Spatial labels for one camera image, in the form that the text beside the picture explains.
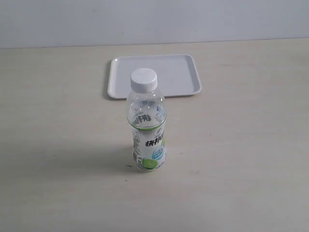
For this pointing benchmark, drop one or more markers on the clear plastic drink bottle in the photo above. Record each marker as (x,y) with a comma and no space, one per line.
(146,115)

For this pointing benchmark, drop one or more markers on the white bottle cap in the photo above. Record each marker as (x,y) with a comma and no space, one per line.
(143,80)

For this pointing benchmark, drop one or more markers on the white plastic tray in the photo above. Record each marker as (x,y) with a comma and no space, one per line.
(177,74)

